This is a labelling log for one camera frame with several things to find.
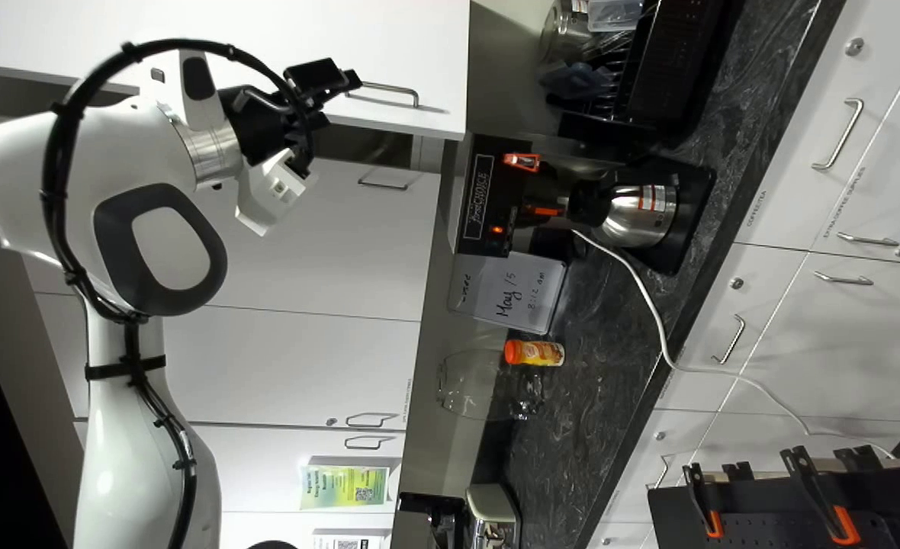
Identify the white paper note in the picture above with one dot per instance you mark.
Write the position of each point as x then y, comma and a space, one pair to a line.
518, 294

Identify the black perforated board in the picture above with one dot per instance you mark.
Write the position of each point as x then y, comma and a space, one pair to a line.
772, 520

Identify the black steel coffee maker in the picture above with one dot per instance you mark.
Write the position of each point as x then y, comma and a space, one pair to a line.
488, 192

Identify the small white appliance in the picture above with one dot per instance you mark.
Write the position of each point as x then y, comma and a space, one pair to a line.
492, 520

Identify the white printed label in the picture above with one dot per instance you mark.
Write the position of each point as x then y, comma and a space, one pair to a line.
351, 542

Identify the upper cabinet body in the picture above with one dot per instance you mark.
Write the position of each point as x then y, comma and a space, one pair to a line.
375, 145

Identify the steel container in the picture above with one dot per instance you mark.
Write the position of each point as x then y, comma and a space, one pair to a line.
572, 25

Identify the steel coffee carafe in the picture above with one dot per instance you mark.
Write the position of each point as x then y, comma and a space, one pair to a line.
635, 209

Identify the clear glass jar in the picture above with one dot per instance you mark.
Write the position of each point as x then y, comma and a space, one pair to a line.
469, 380

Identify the white lower cabinet unit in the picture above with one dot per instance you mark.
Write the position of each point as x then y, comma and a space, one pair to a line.
826, 337

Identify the black clamp head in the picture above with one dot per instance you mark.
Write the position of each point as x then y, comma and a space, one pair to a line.
740, 473
862, 457

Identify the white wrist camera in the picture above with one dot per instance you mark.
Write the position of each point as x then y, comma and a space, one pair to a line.
273, 188

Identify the black orange clamp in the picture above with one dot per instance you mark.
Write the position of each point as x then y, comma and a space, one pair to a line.
841, 522
710, 520

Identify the black dish tray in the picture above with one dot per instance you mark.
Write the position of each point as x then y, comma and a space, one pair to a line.
682, 61

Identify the small dark shaker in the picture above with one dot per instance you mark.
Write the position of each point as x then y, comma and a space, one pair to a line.
527, 397

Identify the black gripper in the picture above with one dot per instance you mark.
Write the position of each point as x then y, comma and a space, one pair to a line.
263, 120

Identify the orange bottle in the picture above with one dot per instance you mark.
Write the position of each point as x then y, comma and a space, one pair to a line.
535, 354

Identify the round steel drawer lock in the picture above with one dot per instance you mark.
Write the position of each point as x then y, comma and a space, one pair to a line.
852, 47
735, 280

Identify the white cabinet door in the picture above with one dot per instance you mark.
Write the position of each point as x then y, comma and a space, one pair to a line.
267, 30
344, 254
254, 477
297, 366

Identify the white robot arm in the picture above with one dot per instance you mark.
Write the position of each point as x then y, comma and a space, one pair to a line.
22, 171

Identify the blue cloth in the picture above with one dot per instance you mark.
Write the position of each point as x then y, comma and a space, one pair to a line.
574, 81

